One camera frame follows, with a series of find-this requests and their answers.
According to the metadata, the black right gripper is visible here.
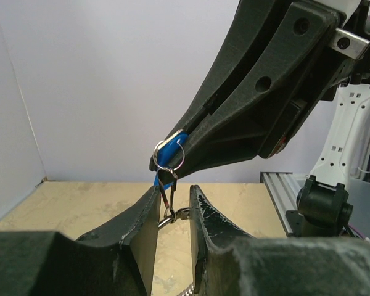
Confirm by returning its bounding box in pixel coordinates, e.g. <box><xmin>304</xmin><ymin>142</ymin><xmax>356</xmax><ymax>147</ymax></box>
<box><xmin>265</xmin><ymin>1</ymin><xmax>370</xmax><ymax>158</ymax></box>

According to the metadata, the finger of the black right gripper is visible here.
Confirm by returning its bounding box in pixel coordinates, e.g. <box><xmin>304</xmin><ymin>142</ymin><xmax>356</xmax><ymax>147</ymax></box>
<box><xmin>163</xmin><ymin>0</ymin><xmax>318</xmax><ymax>149</ymax></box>
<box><xmin>149</xmin><ymin>2</ymin><xmax>342</xmax><ymax>179</ymax></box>

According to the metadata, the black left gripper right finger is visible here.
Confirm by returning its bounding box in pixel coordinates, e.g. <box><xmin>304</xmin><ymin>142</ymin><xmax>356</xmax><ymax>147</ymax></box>
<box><xmin>189</xmin><ymin>185</ymin><xmax>370</xmax><ymax>295</ymax></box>

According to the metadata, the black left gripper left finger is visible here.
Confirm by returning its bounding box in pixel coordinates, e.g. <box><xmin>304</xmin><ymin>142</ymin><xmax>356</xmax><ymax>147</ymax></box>
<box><xmin>0</xmin><ymin>186</ymin><xmax>160</xmax><ymax>295</ymax></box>

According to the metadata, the metal keyring with carabiner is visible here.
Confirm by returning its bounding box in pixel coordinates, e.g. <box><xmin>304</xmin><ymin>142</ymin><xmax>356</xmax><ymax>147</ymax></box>
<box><xmin>152</xmin><ymin>138</ymin><xmax>192</xmax><ymax>229</ymax></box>

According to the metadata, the blue-capped key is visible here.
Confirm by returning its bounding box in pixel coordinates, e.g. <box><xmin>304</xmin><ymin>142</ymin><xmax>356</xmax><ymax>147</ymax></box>
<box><xmin>149</xmin><ymin>129</ymin><xmax>188</xmax><ymax>171</ymax></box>

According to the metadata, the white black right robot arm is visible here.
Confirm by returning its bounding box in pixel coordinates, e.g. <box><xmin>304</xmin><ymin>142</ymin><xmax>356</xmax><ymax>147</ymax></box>
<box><xmin>149</xmin><ymin>1</ymin><xmax>370</xmax><ymax>236</ymax></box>

